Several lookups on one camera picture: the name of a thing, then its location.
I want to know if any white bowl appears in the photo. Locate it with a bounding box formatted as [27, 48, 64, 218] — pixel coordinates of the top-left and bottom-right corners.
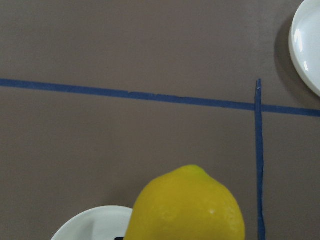
[52, 205, 133, 240]

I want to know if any white round plate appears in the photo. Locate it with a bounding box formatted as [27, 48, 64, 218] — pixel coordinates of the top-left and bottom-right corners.
[288, 0, 320, 96]

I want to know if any yellow lemon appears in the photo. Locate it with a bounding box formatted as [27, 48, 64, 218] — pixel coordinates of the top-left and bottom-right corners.
[124, 165, 246, 240]

